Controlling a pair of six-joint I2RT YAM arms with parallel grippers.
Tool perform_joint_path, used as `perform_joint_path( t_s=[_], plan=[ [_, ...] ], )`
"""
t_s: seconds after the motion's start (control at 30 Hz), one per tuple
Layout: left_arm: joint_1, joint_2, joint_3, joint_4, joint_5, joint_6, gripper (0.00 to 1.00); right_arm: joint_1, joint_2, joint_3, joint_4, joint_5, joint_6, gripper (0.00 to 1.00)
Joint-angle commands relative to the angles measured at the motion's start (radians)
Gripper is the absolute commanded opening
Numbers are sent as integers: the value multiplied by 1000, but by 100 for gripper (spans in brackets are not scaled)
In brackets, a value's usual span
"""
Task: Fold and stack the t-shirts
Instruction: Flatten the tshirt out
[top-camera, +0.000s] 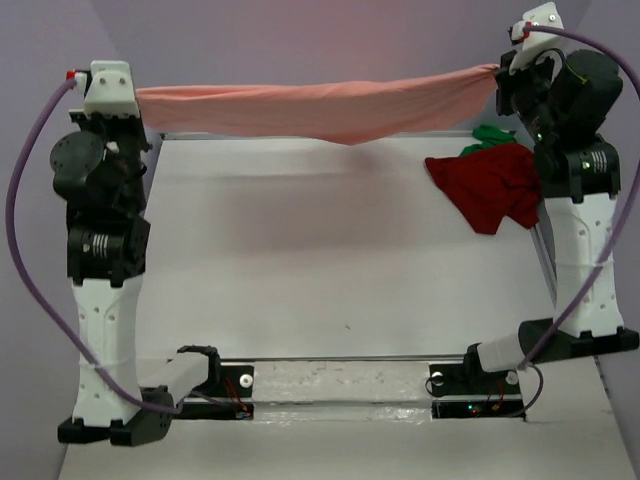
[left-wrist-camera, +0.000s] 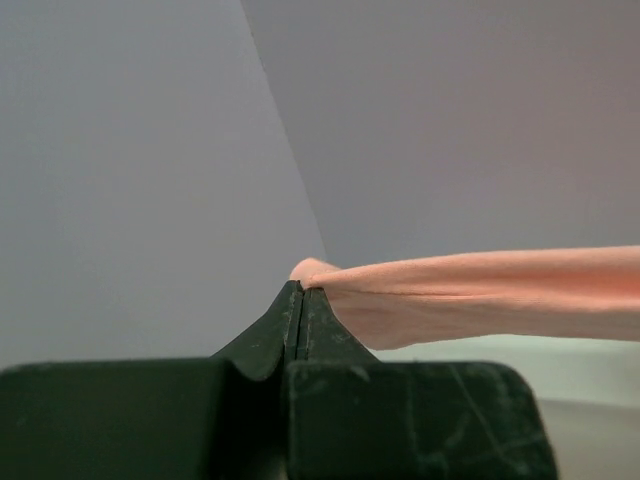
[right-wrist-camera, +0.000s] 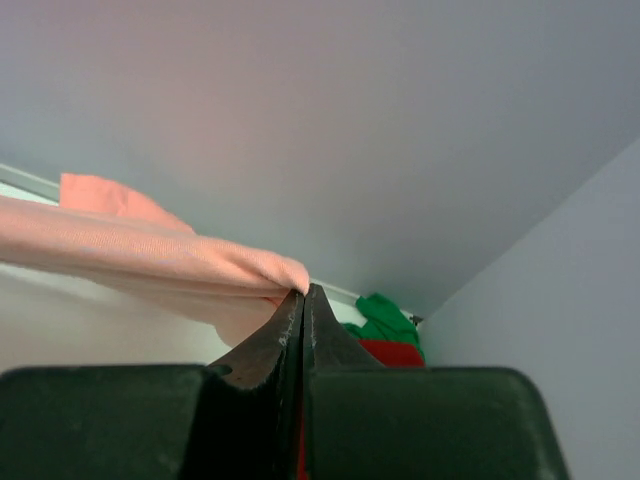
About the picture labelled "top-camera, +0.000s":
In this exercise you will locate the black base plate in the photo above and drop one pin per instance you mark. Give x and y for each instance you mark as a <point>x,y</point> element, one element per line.
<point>229,399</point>
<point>455,395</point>

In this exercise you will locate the pink t shirt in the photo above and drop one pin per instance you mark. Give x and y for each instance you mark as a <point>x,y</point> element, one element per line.
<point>347,113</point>

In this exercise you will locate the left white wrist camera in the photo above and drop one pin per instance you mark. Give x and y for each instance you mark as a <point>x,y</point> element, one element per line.
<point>107,89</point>

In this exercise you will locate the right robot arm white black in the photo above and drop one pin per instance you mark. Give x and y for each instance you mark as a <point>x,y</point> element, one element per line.
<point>580,181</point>

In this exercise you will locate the aluminium rail front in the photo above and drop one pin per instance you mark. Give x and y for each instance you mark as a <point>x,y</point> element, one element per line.
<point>410,357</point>

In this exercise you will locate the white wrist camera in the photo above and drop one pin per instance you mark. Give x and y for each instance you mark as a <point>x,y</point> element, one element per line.
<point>531,42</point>
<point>107,89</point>

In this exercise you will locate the green t shirt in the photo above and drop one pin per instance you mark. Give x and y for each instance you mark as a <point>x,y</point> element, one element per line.
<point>488,136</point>

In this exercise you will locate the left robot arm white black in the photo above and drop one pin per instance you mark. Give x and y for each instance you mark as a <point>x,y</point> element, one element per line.
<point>98,172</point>

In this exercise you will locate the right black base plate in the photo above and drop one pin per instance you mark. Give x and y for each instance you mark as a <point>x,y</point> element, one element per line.
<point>455,395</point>

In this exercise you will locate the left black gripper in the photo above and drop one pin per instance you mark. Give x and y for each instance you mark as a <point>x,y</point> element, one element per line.
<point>106,116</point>

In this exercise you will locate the red t shirt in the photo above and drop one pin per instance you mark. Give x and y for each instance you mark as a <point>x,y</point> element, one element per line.
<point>490,185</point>

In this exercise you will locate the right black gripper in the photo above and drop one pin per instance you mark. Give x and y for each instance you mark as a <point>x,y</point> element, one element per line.
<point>507,86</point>

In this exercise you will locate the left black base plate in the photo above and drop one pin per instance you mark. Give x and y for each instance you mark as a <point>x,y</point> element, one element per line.
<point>229,399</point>

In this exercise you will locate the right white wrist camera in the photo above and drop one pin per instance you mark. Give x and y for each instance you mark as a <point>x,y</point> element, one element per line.
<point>531,42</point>

